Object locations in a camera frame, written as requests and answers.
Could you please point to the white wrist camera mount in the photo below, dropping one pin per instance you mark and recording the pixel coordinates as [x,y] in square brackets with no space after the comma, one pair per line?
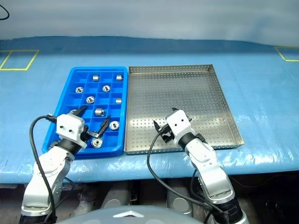
[69,127]
[178,123]

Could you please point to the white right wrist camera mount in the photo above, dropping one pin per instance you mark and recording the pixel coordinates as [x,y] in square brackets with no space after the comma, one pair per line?
[178,123]

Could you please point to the grey robot torso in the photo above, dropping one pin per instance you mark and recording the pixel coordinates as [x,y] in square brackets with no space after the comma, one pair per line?
[130,217]

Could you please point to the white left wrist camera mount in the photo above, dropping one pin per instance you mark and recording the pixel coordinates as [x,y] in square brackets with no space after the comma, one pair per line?
[69,127]

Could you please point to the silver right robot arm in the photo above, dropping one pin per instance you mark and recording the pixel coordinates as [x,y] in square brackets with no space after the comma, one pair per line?
[210,172]

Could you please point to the metal nut in blue tray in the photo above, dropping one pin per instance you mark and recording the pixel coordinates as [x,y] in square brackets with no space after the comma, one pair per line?
[90,100]
[96,77]
[106,88]
[79,89]
[119,77]

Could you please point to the metal nut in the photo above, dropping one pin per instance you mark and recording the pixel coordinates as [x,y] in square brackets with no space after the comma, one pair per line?
[90,100]
[106,88]
[99,112]
[96,77]
[119,77]
[79,89]

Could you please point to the grey rounded cylinder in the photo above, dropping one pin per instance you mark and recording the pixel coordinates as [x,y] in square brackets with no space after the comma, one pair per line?
[115,198]
[178,200]

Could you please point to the blue compartment tray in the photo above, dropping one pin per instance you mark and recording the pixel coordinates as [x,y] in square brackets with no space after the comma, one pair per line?
[70,98]

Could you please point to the blue plastic table cover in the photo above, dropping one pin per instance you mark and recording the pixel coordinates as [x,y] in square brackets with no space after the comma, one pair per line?
[257,105]

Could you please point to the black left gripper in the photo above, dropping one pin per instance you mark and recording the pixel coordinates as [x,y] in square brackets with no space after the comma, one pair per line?
[85,133]

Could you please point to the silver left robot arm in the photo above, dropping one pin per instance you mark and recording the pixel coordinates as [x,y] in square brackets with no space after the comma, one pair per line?
[46,172]

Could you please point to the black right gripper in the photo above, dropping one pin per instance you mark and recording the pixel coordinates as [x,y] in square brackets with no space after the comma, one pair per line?
[167,135]

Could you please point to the perforated metal tray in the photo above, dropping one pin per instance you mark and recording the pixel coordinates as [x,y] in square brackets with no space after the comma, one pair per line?
[187,93]

